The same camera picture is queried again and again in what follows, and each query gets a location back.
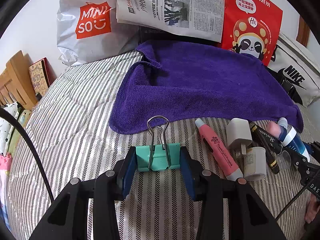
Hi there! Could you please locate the white Nike waist bag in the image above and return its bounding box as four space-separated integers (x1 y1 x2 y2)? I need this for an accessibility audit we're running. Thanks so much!
268 33 319 107

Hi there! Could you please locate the pink highlighter pen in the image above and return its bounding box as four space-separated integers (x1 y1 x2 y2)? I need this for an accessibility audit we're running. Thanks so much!
195 118 243 181

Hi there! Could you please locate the clear plastic cap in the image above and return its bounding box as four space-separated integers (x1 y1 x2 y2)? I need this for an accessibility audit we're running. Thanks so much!
275 150 291 171

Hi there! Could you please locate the green binder clip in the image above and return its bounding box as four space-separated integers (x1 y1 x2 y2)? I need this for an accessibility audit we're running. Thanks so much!
136 115 181 172

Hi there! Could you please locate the black cable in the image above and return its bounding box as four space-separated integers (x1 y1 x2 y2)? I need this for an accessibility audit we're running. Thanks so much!
0 107 55 203

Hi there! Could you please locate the white Miniso plastic bag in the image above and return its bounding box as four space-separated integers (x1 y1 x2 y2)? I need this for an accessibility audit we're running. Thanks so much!
57 0 139 66

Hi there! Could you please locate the folded newspaper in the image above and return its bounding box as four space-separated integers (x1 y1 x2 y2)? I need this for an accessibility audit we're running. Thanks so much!
116 0 225 42

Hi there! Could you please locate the striped quilt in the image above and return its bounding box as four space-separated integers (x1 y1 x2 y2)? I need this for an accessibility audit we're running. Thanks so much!
8 52 310 239

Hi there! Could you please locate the small white jar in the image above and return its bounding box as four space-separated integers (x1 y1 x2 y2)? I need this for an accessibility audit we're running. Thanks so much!
244 147 266 181

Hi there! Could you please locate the white USB charger plug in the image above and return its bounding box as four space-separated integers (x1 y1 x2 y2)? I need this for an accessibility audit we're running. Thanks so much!
226 118 252 158

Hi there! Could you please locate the wooden chair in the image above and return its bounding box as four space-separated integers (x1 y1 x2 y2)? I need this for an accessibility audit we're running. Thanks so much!
0 50 38 110

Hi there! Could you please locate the red panda paper bag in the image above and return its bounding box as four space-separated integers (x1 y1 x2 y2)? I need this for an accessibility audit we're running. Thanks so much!
219 0 283 66

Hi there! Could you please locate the black gold tube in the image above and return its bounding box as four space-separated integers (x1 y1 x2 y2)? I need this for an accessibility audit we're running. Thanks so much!
249 121 280 174

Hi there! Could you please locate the blue white bottle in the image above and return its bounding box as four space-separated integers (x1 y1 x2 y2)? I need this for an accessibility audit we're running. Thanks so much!
277 118 310 162

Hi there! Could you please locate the patterned brown book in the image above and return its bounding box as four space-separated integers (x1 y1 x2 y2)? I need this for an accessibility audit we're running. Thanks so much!
28 57 52 96

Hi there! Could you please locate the pink eraser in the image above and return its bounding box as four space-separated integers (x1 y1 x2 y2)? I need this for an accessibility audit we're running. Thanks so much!
266 121 283 138

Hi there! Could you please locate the purple towel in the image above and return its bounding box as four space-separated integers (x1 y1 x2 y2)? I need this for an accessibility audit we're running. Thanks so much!
109 41 304 134

